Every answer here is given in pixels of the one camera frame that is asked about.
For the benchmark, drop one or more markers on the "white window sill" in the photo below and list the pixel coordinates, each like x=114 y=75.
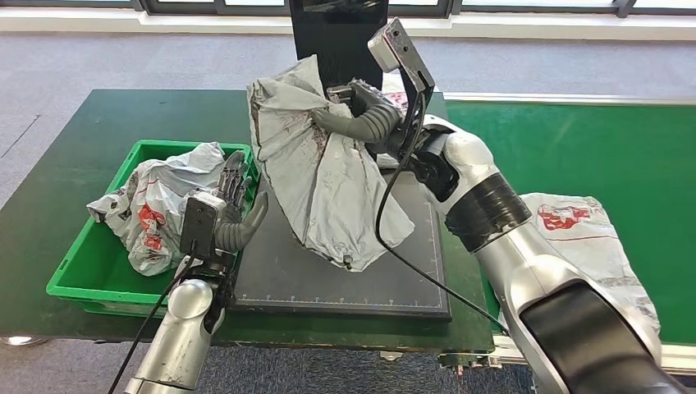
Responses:
x=108 y=20

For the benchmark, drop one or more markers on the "dark window frame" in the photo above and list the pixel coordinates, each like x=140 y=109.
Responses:
x=179 y=8

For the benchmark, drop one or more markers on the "dark green table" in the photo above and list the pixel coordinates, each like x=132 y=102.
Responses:
x=65 y=163

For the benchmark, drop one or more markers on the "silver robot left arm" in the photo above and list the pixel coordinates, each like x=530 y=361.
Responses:
x=174 y=337

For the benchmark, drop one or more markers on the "grey parcel bag faded print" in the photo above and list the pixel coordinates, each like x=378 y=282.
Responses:
x=337 y=206

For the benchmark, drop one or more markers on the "green plastic crate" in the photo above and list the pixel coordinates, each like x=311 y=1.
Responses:
x=81 y=283

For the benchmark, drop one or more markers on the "green conveyor belt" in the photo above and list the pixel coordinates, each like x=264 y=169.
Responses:
x=598 y=152

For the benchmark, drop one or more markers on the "grey red-print parcel bag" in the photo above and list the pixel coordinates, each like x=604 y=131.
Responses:
x=163 y=185

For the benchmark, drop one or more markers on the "grey parcel bag red logo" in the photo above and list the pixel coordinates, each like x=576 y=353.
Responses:
x=587 y=234

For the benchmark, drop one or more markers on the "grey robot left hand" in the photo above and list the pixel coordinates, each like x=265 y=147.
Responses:
x=235 y=185

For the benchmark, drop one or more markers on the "black inbound scanner machine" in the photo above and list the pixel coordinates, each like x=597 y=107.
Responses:
x=337 y=32

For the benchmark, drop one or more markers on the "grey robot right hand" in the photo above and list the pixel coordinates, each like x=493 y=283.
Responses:
x=364 y=97

